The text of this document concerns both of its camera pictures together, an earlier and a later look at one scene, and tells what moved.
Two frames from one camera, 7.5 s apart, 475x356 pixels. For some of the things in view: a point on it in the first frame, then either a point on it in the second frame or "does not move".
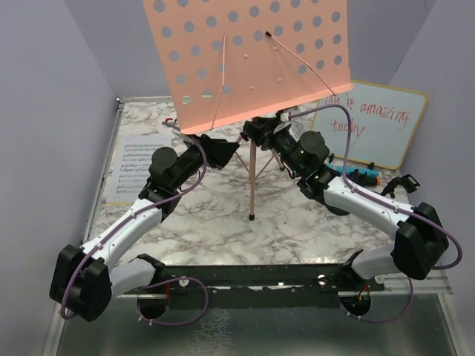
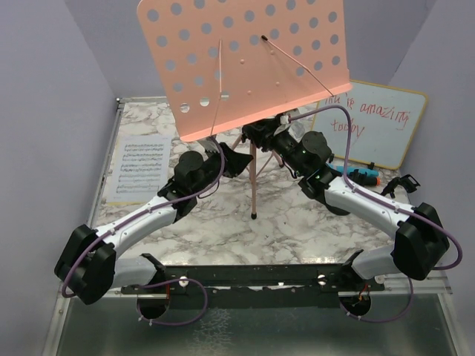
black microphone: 368,181 does not move
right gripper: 264,132 does not move
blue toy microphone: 362,170 does not move
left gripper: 218,151 -> 234,162
